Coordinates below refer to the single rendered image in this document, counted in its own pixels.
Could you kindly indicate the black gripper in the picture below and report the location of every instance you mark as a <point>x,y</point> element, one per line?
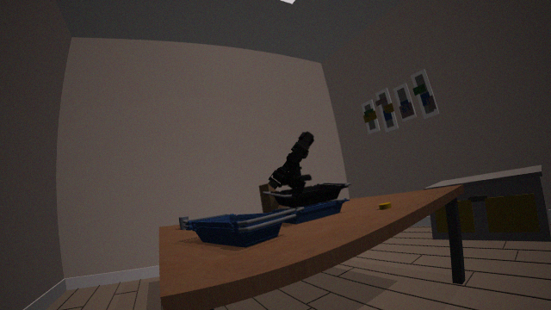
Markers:
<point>298,181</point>

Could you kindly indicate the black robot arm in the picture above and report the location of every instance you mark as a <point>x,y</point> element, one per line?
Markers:
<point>299,152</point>

